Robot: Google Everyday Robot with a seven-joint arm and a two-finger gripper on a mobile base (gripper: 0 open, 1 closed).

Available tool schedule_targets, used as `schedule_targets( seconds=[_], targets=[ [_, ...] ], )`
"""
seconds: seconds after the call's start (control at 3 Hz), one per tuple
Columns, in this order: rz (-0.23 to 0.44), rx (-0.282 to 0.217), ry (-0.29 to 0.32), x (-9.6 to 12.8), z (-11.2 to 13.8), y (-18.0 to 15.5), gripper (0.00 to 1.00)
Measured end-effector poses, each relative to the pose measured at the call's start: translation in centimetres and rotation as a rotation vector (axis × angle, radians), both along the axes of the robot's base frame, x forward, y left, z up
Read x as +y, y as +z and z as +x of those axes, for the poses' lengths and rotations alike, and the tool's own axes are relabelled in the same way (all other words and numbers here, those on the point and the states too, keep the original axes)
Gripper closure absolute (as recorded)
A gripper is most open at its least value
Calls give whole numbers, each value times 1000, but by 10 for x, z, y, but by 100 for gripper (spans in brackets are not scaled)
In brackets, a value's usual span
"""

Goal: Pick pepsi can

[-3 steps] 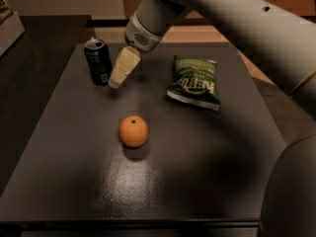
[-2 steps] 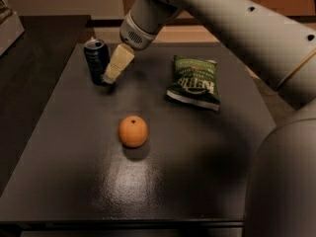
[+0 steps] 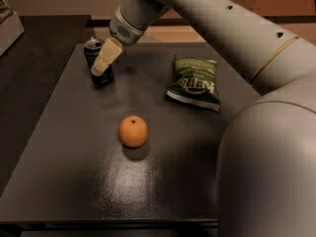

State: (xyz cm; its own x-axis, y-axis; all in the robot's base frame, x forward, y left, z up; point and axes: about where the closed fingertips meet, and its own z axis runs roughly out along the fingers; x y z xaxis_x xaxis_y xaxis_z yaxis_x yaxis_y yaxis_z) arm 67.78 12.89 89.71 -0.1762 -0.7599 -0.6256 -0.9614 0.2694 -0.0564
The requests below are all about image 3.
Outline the green chip bag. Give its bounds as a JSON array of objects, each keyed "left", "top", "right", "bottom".
[{"left": 167, "top": 55, "right": 220, "bottom": 112}]

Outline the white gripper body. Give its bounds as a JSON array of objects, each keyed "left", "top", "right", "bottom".
[{"left": 110, "top": 7, "right": 145, "bottom": 45}]

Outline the orange fruit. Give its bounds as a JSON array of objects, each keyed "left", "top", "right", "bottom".
[{"left": 118, "top": 116, "right": 148, "bottom": 148}]

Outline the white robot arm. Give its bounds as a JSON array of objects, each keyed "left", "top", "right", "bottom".
[{"left": 110, "top": 0, "right": 316, "bottom": 237}]

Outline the white box at left edge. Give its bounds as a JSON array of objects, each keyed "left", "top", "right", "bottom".
[{"left": 0, "top": 12, "right": 25, "bottom": 56}]

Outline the dark blue pepsi can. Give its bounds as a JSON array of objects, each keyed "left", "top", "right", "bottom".
[{"left": 84, "top": 38, "right": 114, "bottom": 87}]

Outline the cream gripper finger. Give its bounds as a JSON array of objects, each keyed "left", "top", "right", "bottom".
[{"left": 91, "top": 38, "right": 123, "bottom": 76}]

